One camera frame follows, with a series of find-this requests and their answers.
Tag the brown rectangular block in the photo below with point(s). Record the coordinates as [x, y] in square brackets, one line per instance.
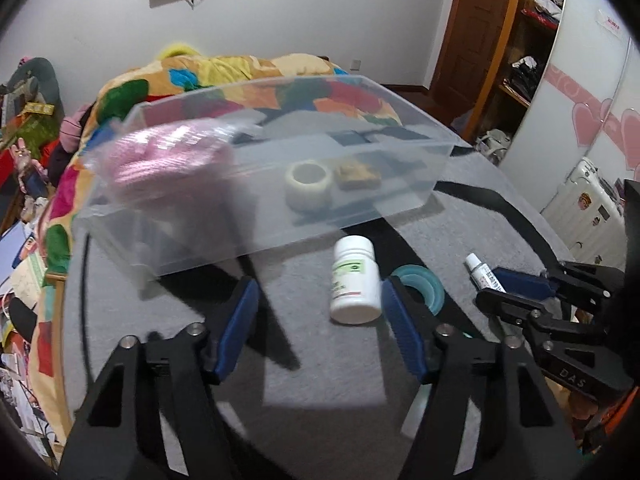
[356, 176]

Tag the colourful patchwork blanket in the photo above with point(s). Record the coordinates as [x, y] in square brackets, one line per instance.
[210, 67]

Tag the wooden bookshelf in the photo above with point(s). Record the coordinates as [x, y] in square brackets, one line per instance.
[530, 35]

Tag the white wardrobe with pink hearts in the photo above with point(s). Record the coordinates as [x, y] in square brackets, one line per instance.
[585, 85]

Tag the white ointment tube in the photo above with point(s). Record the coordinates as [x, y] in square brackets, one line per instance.
[477, 270]

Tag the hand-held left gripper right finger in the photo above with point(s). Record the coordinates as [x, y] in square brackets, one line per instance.
[402, 330]

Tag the white bag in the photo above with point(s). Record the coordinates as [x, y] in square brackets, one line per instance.
[494, 144]

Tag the white wardrobe sticker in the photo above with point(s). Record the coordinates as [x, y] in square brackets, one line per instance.
[611, 21]

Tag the white tape roll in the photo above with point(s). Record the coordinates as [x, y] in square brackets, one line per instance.
[296, 196]

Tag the teal tape roll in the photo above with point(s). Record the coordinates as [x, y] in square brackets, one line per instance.
[432, 291]

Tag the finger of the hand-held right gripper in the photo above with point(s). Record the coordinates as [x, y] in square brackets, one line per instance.
[525, 284]
[510, 310]

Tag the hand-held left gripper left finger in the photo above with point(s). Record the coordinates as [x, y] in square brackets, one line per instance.
[237, 325]

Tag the pile of assorted clutter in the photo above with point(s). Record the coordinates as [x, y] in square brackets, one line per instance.
[25, 125]

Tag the white medicine bottle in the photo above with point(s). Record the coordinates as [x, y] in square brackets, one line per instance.
[354, 300]

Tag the white wall socket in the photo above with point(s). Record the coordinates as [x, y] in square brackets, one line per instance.
[355, 64]

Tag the brown wooden door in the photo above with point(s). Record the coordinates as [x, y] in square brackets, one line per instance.
[470, 30]

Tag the pink item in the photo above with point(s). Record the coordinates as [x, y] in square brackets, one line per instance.
[160, 155]

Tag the clear plastic storage bin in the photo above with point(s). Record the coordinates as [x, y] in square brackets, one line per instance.
[250, 232]

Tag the white suitcase with stickers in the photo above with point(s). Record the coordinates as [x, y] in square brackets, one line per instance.
[580, 205]

